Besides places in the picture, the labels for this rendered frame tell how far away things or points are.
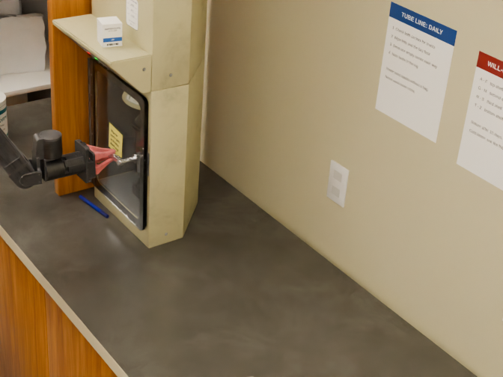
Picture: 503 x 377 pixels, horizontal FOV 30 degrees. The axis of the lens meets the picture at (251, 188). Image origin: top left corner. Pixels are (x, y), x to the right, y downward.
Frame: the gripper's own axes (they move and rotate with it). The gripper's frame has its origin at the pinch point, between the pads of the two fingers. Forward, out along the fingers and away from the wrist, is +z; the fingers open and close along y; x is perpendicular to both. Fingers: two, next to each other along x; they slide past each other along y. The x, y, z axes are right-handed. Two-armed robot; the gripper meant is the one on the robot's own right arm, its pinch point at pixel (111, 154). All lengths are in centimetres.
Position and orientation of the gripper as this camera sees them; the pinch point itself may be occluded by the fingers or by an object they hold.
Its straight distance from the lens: 252.0
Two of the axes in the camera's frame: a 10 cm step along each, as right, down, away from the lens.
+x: -5.6, -4.0, 7.2
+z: 8.2, -2.3, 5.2
